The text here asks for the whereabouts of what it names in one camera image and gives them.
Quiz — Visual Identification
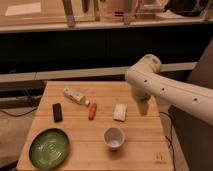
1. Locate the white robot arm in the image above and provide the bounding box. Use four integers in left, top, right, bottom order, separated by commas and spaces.
125, 54, 213, 125

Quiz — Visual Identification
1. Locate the white sponge block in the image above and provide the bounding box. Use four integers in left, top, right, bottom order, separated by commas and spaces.
113, 104, 127, 122

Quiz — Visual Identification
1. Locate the white paper cup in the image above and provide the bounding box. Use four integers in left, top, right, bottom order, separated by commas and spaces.
103, 127, 125, 150

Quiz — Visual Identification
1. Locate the black rectangular block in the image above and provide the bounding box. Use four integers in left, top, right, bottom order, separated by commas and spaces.
52, 103, 63, 122

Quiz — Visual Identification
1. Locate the green plate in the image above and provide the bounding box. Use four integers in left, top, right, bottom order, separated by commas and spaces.
29, 128, 70, 170

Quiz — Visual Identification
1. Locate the white paper sheet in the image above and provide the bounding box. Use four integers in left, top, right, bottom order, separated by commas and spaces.
5, 2, 41, 16

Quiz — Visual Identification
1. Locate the black cable beside table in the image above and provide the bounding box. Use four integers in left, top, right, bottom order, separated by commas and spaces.
159, 111, 177, 171

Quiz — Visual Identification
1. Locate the black cable on floor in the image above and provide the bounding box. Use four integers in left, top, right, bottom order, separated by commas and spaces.
0, 106, 38, 118

